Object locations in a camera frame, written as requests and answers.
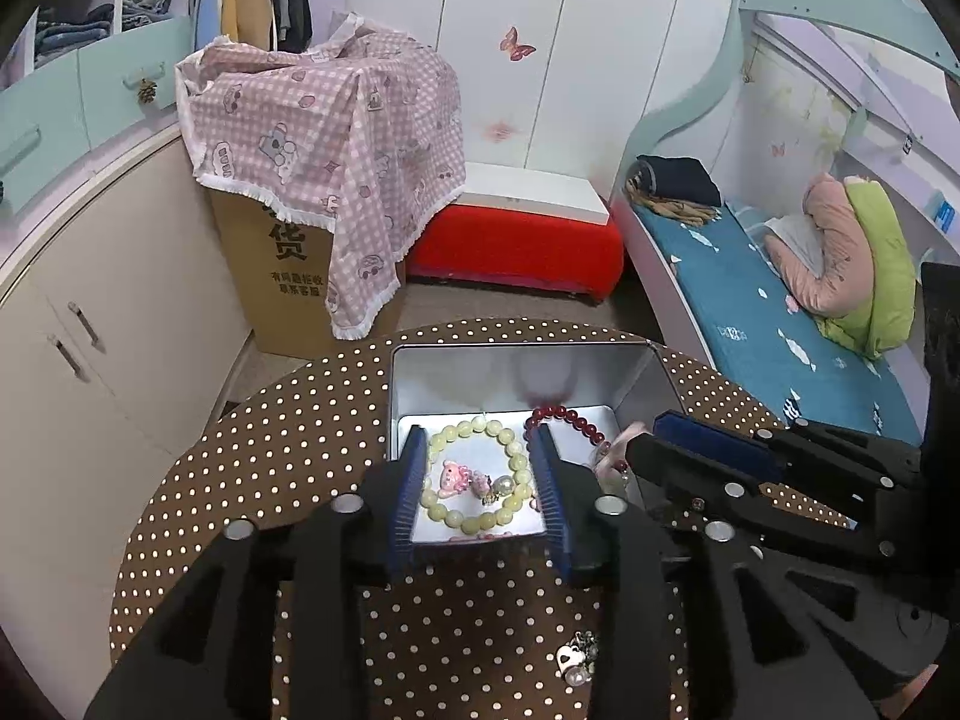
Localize pink white kitty charm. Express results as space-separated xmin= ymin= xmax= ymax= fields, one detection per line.
xmin=438 ymin=461 xmax=472 ymax=499

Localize pearl earring with gold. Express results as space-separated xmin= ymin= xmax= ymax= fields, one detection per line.
xmin=470 ymin=472 xmax=516 ymax=505

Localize silver pearl chain bracelet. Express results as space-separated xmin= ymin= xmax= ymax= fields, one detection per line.
xmin=553 ymin=627 xmax=602 ymax=689

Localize blue bed mattress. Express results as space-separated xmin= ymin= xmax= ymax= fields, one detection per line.
xmin=617 ymin=205 xmax=923 ymax=445

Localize dark metal tin box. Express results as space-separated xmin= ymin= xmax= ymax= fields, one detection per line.
xmin=387 ymin=341 xmax=682 ymax=546

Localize brown polka dot tablecloth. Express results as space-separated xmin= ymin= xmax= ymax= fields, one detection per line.
xmin=107 ymin=315 xmax=861 ymax=720

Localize pink green plush pillow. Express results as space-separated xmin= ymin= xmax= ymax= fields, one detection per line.
xmin=763 ymin=174 xmax=916 ymax=361

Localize yellow cardboard box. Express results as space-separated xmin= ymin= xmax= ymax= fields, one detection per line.
xmin=210 ymin=190 xmax=404 ymax=359

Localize dark folded clothes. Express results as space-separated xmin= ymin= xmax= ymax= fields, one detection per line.
xmin=626 ymin=154 xmax=721 ymax=208

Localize red storage ottoman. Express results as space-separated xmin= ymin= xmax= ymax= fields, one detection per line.
xmin=407 ymin=163 xmax=625 ymax=302

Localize cream cabinet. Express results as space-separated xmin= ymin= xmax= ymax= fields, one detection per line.
xmin=2 ymin=130 xmax=249 ymax=718

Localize pink checkered cloth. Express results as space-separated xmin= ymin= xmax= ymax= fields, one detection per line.
xmin=176 ymin=13 xmax=467 ymax=340

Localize mint drawer unit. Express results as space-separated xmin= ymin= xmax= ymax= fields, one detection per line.
xmin=2 ymin=16 xmax=194 ymax=216

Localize yellow green bead bracelet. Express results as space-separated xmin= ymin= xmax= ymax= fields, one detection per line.
xmin=416 ymin=418 xmax=536 ymax=538

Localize red bead bracelet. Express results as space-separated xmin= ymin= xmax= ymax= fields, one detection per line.
xmin=522 ymin=403 xmax=625 ymax=478

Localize pink butterfly wall sticker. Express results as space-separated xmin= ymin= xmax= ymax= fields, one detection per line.
xmin=500 ymin=26 xmax=537 ymax=62

